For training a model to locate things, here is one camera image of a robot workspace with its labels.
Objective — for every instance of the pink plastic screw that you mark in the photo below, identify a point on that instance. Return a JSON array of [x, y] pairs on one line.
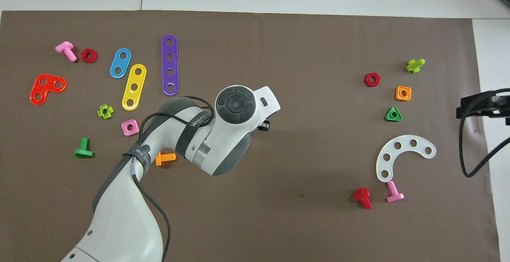
[[65, 48], [392, 188]]

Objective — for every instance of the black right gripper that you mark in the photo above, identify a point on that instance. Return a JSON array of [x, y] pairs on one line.
[[503, 108]]

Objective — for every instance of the green plastic screw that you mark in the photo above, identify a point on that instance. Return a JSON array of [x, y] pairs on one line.
[[83, 144]]

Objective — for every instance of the orange three-hole angle plate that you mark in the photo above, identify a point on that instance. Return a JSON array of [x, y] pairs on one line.
[[47, 88]]

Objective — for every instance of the green triangular nut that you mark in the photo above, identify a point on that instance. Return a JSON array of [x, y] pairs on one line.
[[388, 118]]

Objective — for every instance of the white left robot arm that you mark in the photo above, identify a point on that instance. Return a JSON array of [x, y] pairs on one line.
[[119, 222]]

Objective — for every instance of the pink square nut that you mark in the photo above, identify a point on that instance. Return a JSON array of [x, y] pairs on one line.
[[124, 131]]

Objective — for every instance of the red hexagonal nut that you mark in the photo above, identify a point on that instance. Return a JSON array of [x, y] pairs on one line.
[[367, 80], [84, 52]]

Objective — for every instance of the orange square nut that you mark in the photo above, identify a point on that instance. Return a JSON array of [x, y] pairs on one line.
[[398, 97]]

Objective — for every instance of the yellow three-hole strip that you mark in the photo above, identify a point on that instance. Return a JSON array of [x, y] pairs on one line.
[[136, 79]]

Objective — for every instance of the brown table mat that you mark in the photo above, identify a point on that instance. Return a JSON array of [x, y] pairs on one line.
[[279, 214]]

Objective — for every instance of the lime cross-head screw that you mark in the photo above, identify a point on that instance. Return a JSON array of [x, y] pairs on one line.
[[414, 66]]

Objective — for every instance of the white curved five-hole plate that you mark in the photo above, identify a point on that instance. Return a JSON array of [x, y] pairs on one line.
[[405, 142]]

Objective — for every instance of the blue two-hole strip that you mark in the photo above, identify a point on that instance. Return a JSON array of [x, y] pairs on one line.
[[120, 63]]

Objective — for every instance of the orange plastic screw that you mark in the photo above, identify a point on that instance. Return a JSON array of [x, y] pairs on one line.
[[167, 157]]

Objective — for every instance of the purple four-hole strip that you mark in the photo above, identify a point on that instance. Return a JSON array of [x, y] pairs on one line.
[[170, 65]]

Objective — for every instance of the lime cross-shaped nut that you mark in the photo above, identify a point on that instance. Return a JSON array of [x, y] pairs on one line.
[[100, 112]]

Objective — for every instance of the red plastic screw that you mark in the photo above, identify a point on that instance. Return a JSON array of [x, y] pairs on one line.
[[361, 194]]

